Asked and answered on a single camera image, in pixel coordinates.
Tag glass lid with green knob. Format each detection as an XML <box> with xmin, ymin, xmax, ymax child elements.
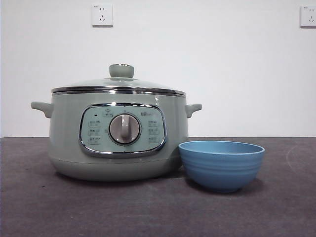
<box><xmin>51</xmin><ymin>63</ymin><xmax>186</xmax><ymax>96</ymax></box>

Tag pale green electric steamer pot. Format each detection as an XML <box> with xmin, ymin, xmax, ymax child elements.
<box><xmin>31</xmin><ymin>90</ymin><xmax>202</xmax><ymax>183</ymax></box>

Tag blue ribbed bowl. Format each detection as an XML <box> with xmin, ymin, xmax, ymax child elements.
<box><xmin>178</xmin><ymin>140</ymin><xmax>266</xmax><ymax>194</ymax></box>

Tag white wall socket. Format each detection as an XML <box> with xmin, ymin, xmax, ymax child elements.
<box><xmin>300</xmin><ymin>5</ymin><xmax>316</xmax><ymax>28</ymax></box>
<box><xmin>92</xmin><ymin>4</ymin><xmax>114</xmax><ymax>27</ymax></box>

